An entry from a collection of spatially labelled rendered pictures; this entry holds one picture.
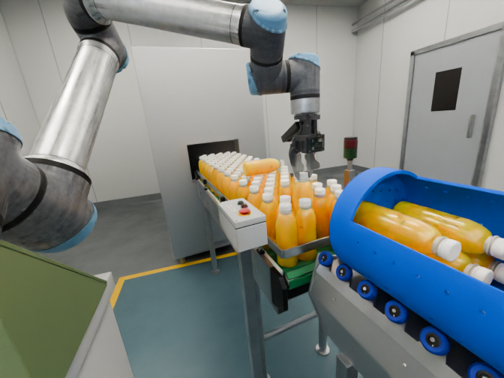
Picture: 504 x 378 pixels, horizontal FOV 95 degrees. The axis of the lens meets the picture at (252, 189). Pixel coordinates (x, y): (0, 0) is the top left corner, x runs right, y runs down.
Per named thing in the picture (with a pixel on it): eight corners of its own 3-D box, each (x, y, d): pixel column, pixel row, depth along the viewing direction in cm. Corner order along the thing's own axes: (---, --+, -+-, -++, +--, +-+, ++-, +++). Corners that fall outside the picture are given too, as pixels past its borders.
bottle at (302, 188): (298, 232, 83) (297, 182, 78) (291, 224, 89) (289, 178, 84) (316, 229, 84) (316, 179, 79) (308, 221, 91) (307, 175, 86)
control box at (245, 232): (238, 253, 69) (234, 221, 66) (220, 227, 87) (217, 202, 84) (268, 244, 72) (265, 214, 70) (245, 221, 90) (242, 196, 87)
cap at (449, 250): (449, 244, 44) (460, 247, 43) (437, 259, 44) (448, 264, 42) (443, 232, 43) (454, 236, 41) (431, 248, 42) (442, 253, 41)
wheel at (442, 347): (447, 330, 41) (451, 331, 42) (418, 322, 45) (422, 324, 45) (448, 359, 39) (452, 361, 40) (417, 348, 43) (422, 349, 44)
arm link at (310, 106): (285, 101, 75) (310, 100, 78) (285, 117, 76) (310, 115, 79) (301, 98, 67) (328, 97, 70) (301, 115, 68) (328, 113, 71)
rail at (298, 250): (284, 259, 73) (284, 250, 72) (283, 258, 73) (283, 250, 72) (377, 228, 86) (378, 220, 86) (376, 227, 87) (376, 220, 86)
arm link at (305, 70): (283, 59, 73) (314, 57, 73) (285, 102, 76) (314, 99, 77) (289, 51, 64) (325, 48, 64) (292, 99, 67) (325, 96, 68)
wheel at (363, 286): (374, 280, 54) (379, 283, 55) (356, 277, 58) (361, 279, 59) (373, 301, 53) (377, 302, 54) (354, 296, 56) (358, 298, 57)
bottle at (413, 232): (375, 211, 62) (457, 242, 45) (358, 232, 61) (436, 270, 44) (364, 195, 59) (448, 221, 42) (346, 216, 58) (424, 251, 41)
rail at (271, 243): (281, 259, 73) (280, 250, 72) (196, 172, 216) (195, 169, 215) (283, 258, 73) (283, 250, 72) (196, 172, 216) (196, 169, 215)
